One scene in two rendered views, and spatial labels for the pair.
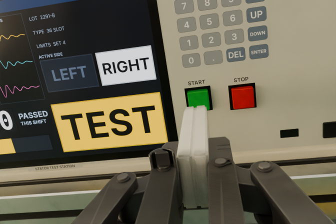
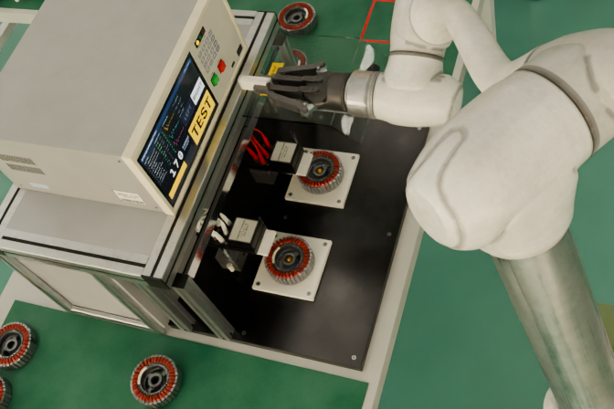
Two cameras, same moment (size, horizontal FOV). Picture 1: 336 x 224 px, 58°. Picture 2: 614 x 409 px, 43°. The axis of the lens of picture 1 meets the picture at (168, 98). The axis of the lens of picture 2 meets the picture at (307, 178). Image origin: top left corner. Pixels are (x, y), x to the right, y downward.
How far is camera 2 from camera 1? 147 cm
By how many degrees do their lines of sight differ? 59
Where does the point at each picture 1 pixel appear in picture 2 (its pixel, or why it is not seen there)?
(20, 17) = (171, 108)
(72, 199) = (217, 152)
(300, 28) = (220, 31)
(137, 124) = (206, 107)
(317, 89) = (231, 44)
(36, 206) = (211, 168)
